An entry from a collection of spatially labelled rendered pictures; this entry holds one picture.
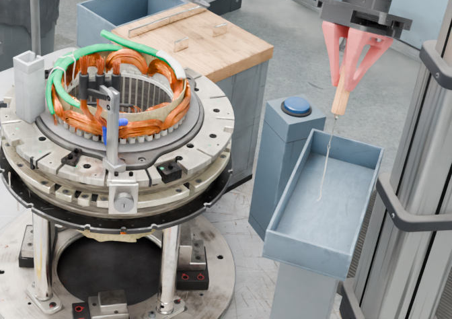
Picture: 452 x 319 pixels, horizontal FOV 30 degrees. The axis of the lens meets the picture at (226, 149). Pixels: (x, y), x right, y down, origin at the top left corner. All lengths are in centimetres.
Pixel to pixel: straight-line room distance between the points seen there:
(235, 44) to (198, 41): 6
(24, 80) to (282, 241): 39
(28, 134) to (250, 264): 47
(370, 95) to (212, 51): 211
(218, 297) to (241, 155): 32
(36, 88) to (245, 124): 48
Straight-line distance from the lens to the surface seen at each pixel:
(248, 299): 135
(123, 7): 159
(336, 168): 124
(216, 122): 117
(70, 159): 107
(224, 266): 137
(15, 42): 281
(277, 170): 136
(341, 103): 103
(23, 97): 113
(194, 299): 131
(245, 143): 152
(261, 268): 141
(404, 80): 363
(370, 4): 100
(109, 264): 139
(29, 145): 111
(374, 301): 148
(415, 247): 140
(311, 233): 111
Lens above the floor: 174
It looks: 35 degrees down
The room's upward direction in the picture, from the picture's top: 7 degrees clockwise
